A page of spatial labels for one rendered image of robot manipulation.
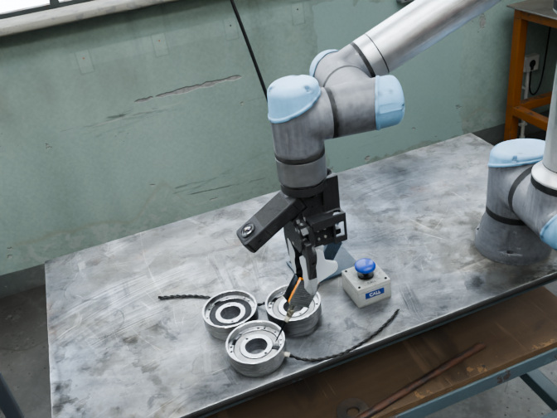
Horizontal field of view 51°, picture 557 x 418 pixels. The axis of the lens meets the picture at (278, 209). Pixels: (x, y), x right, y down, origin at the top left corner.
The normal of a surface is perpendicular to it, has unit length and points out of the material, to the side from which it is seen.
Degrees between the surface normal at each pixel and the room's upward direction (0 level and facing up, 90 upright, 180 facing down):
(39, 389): 0
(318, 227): 90
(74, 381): 0
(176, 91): 90
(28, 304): 0
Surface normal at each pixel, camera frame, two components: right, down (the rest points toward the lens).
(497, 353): -0.13, -0.84
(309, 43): 0.35, 0.45
